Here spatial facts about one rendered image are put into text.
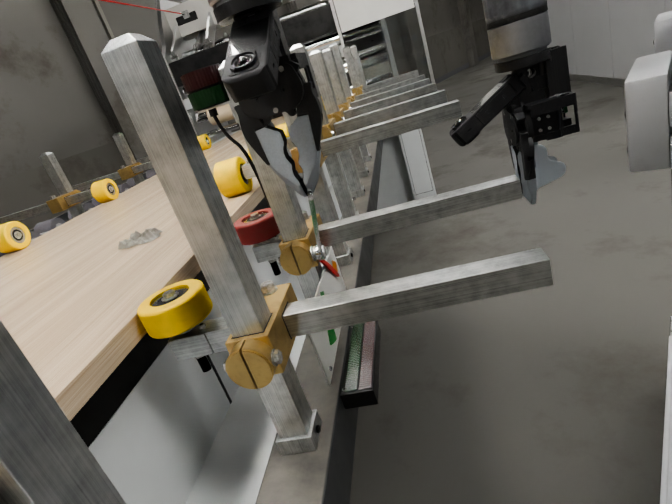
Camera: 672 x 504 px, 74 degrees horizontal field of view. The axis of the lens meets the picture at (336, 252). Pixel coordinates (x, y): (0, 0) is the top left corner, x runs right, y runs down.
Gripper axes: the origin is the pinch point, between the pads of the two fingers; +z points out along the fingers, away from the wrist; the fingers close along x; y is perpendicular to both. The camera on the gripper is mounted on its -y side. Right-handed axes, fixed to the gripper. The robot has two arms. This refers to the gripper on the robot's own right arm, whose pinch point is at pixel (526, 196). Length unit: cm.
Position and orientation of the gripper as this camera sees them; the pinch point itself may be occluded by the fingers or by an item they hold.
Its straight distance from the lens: 74.5
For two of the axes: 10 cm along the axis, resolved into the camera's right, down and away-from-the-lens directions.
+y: 9.5, -2.3, -2.2
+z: 3.0, 8.8, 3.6
